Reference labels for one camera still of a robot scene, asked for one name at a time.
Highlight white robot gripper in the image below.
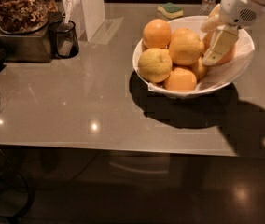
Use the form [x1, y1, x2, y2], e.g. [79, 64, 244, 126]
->
[201, 0, 265, 66]

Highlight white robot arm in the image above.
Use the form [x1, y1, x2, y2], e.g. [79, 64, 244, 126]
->
[201, 0, 265, 66]

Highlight yellow-orange centre orange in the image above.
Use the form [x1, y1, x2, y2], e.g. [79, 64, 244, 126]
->
[168, 30, 204, 66]

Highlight white bowl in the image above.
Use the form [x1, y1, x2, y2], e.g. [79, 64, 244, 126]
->
[132, 16, 255, 98]

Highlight orange at bowl front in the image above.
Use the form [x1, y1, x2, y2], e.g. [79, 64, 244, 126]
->
[163, 67, 197, 92]

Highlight small orange under centre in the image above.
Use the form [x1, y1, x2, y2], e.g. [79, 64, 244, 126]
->
[190, 58, 208, 80]

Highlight yellow green sponge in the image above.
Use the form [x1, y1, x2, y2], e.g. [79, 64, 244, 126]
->
[157, 3, 183, 20]

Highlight yellowish orange front left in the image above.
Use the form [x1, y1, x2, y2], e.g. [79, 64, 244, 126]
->
[138, 48, 173, 83]

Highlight white rectangular box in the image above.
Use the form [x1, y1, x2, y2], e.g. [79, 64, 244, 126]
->
[71, 0, 105, 42]

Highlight white tag in cup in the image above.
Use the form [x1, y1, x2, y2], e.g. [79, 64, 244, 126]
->
[64, 0, 73, 25]

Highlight black mesh cup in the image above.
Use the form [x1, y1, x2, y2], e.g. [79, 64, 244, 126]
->
[49, 21, 79, 59]

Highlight dark metal tray box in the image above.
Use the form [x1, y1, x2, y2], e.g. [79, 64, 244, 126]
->
[0, 12, 62, 63]

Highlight glass jar of walnuts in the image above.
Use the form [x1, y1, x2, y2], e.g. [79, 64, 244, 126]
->
[0, 0, 48, 35]

